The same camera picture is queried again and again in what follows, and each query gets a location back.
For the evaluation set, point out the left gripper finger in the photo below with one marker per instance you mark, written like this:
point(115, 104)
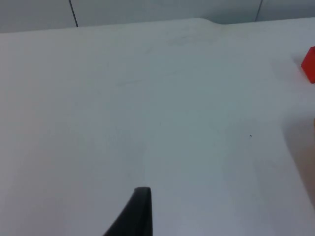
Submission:
point(137, 216)

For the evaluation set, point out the red cube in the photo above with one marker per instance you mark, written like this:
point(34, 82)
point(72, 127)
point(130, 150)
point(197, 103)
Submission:
point(310, 66)

